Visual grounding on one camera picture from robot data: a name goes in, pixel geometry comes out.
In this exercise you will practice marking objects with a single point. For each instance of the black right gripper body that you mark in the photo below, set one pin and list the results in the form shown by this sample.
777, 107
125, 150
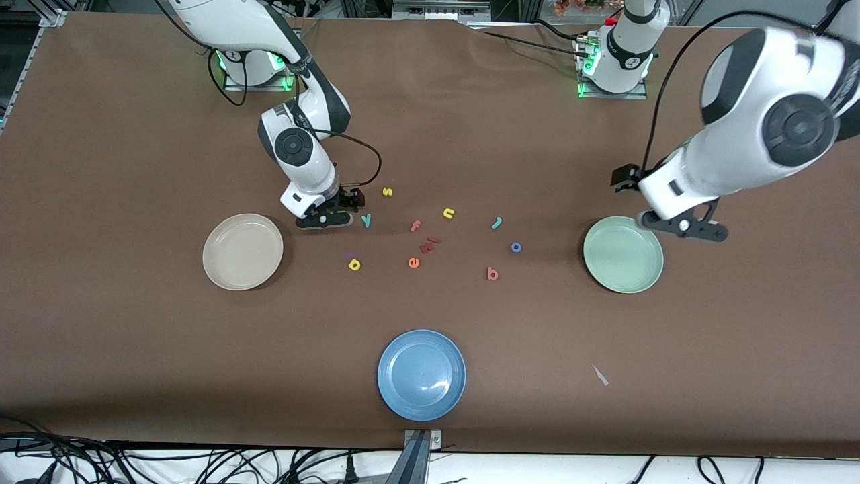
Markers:
347, 198

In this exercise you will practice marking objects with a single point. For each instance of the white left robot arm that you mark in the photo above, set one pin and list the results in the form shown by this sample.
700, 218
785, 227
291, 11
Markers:
759, 87

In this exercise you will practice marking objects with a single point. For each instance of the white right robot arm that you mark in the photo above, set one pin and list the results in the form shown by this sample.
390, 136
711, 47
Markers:
228, 23

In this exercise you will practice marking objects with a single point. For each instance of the green round plate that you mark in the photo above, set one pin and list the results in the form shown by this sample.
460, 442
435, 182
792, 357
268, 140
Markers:
631, 269

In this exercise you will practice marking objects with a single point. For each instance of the beige round plate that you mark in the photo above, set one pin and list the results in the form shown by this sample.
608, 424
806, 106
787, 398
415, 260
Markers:
232, 269

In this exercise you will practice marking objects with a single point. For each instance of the orange dried flowers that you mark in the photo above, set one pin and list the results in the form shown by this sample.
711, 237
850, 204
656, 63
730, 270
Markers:
571, 7

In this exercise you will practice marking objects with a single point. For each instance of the blue round plate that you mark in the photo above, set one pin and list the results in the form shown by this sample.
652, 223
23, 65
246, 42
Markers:
421, 376

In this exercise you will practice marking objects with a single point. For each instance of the white paper scrap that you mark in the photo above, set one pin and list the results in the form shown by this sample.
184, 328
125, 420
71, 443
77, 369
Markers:
600, 375

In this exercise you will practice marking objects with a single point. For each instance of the brown paper table cover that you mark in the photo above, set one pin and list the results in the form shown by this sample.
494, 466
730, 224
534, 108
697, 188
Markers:
134, 349

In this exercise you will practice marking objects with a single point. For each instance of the dark grey pole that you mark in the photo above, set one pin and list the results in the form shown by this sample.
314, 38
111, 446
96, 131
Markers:
411, 464

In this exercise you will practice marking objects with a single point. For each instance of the black power plug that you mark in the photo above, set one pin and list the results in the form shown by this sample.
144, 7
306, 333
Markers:
349, 470

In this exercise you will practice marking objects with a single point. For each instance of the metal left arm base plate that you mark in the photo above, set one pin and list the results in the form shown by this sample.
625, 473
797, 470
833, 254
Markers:
615, 96

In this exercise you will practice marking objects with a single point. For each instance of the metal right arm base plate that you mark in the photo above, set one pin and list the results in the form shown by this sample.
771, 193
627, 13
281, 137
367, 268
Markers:
259, 88

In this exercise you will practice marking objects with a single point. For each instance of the aluminium frame with sockets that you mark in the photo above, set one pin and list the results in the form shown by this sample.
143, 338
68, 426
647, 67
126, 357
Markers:
440, 10

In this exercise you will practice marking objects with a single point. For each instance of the metal clamp bracket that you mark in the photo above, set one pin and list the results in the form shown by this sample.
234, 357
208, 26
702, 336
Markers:
435, 439

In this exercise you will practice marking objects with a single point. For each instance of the aluminium table rail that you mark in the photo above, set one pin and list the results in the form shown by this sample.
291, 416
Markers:
54, 18

